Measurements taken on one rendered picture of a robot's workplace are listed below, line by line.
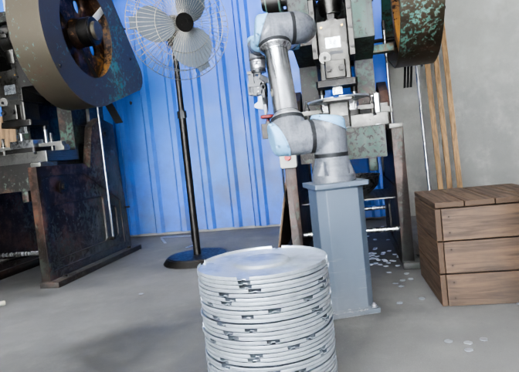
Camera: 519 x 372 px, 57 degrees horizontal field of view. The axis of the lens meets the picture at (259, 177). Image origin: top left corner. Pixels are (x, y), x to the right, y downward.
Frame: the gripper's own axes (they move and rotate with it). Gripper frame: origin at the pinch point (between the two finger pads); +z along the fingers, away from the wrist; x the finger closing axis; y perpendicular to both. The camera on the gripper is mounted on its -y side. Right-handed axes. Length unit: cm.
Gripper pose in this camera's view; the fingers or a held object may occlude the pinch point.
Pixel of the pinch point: (266, 112)
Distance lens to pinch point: 227.8
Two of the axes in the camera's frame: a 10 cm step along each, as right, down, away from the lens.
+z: 1.0, 9.9, 0.6
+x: -1.8, 0.7, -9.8
